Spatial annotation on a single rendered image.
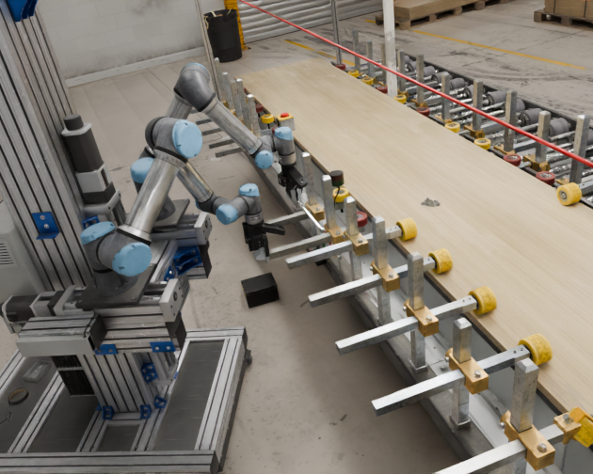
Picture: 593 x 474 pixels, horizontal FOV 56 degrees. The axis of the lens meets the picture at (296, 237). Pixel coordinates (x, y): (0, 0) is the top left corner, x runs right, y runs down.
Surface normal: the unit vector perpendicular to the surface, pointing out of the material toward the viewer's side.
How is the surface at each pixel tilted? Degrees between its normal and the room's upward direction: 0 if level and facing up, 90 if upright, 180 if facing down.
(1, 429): 0
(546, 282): 0
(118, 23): 90
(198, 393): 0
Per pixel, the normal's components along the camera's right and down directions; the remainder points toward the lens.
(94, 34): 0.42, 0.43
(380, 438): -0.14, -0.84
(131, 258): 0.70, 0.37
